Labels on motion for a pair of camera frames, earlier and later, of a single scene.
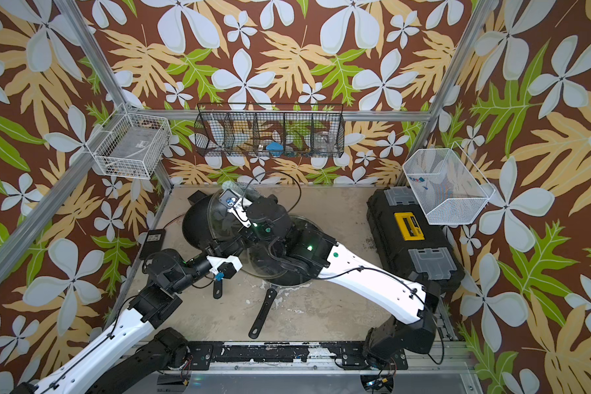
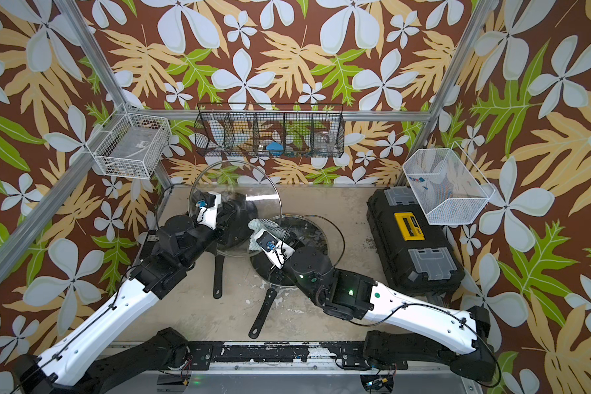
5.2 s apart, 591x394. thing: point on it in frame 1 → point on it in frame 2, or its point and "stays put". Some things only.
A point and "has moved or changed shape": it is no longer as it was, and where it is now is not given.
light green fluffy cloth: x=236 y=186 has moved or changed shape
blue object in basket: x=275 y=148 stays put
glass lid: x=231 y=223 → x=232 y=176
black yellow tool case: x=407 y=245 stays put
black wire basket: x=270 y=130 stays put
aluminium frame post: x=74 y=16 stays put
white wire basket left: x=130 y=144 stays put
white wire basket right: x=449 y=189 stays put
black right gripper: x=249 y=235 → x=300 y=244
